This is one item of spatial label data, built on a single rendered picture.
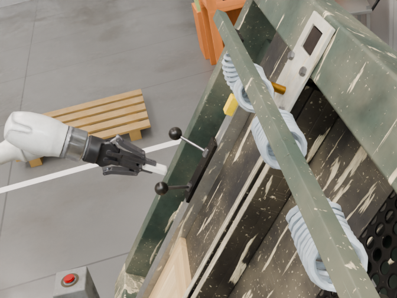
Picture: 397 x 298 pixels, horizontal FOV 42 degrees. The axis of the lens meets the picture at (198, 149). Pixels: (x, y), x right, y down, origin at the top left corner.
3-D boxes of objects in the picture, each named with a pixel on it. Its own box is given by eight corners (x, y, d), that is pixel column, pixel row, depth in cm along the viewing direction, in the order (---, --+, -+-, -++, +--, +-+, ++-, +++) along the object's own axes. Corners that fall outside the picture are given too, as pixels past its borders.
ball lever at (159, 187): (186, 187, 151) (149, 190, 142) (192, 177, 149) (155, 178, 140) (194, 195, 149) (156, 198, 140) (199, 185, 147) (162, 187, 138)
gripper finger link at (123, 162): (104, 158, 143) (103, 162, 144) (143, 169, 146) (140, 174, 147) (105, 151, 146) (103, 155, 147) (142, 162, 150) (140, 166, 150)
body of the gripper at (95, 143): (90, 128, 144) (122, 137, 147) (81, 152, 148) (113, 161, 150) (88, 141, 138) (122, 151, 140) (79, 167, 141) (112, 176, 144)
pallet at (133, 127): (146, 97, 522) (143, 87, 516) (153, 138, 451) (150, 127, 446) (28, 125, 517) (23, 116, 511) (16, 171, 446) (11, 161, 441)
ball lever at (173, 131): (210, 157, 145) (169, 133, 147) (215, 146, 144) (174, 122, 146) (205, 162, 142) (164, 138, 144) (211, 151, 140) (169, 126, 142)
